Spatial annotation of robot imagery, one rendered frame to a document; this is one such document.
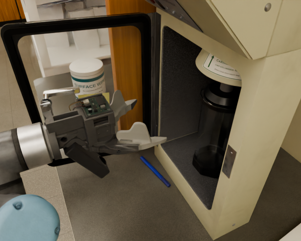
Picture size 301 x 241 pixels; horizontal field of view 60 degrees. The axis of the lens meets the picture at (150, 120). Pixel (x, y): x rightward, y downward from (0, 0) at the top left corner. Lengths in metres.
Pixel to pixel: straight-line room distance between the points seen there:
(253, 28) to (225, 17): 0.05
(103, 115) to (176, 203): 0.38
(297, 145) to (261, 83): 0.61
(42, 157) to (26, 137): 0.04
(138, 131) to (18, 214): 0.24
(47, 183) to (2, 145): 1.66
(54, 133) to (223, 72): 0.31
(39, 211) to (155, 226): 0.42
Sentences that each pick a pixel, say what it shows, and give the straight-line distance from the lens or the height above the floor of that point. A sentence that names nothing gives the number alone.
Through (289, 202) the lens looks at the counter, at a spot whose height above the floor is 0.94.
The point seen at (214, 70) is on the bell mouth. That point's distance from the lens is 0.50.
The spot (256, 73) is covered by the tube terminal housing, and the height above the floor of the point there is 1.38.
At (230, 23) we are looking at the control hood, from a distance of 0.31.
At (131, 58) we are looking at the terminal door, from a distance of 0.64.
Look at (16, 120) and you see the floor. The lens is 2.82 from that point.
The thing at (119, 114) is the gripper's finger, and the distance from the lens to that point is 0.57.
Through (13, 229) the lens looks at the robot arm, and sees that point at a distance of 0.34.
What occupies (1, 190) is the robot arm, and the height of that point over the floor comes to 1.22.
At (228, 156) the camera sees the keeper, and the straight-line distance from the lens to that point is 0.50.
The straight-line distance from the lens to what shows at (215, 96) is 0.57.
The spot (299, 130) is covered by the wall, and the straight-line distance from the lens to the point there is 0.96.
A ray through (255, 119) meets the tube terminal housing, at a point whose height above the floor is 1.30.
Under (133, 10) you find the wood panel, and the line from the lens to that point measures 0.66.
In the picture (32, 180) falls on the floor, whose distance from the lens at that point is 2.19.
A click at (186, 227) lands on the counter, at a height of 0.94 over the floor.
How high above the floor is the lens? 1.56
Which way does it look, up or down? 38 degrees down
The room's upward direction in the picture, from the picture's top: straight up
